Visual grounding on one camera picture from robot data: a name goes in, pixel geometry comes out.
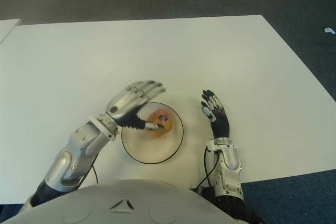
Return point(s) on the red apple with blue sticker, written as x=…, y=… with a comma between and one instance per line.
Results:
x=164, y=117

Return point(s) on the grey robot torso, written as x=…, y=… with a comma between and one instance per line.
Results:
x=126, y=203

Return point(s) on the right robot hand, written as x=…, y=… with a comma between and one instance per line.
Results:
x=221, y=125

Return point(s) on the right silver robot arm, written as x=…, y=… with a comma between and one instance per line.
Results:
x=231, y=171

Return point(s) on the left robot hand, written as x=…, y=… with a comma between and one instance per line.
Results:
x=126, y=103

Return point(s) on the white plate with black rim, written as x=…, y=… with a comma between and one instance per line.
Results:
x=147, y=150

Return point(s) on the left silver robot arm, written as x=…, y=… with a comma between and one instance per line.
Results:
x=73, y=150

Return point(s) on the small white floor object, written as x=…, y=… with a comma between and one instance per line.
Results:
x=329, y=30

